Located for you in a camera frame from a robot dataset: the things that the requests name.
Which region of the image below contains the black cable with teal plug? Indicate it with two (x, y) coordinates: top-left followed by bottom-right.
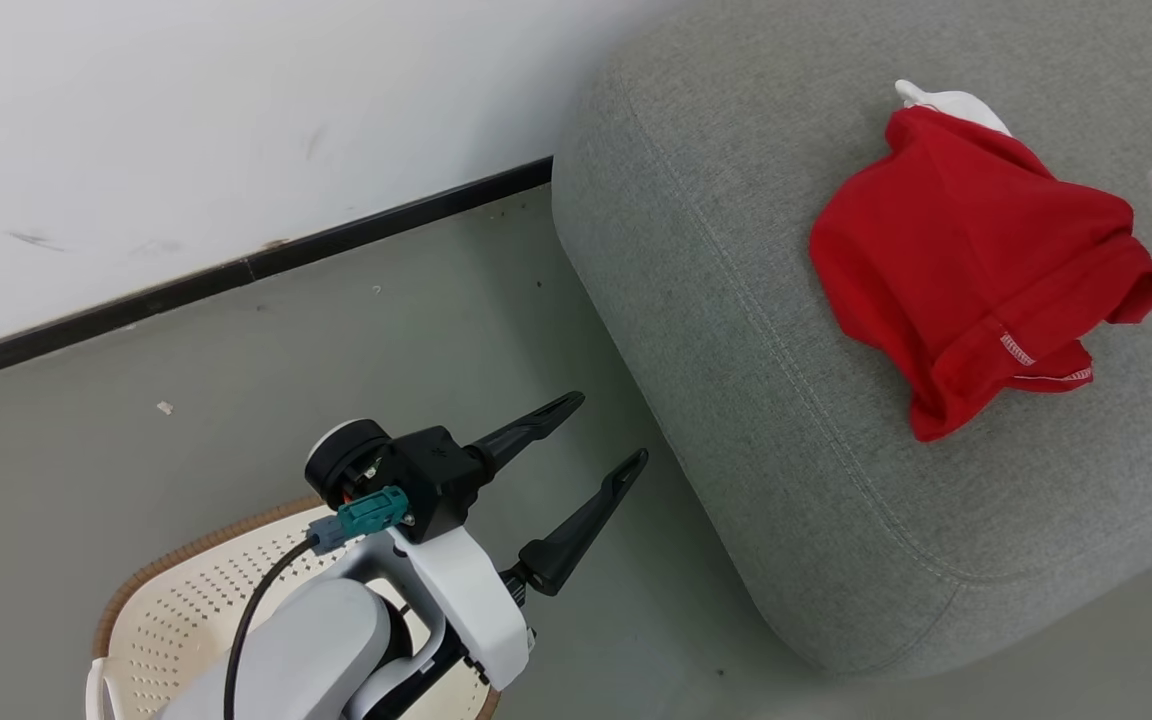
(224, 487), (410, 720)

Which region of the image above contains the grey fabric sofa seat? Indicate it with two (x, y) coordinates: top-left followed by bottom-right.
(551, 0), (1152, 681)

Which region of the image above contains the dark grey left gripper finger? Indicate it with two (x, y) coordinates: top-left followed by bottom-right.
(518, 448), (650, 599)
(466, 392), (587, 477)

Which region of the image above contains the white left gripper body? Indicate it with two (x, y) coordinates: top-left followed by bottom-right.
(304, 419), (537, 692)

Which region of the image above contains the dark baseboard strip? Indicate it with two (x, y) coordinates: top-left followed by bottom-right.
(0, 155), (554, 391)

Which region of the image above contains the cream laundry basket brown rim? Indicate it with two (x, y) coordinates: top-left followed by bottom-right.
(86, 495), (502, 720)

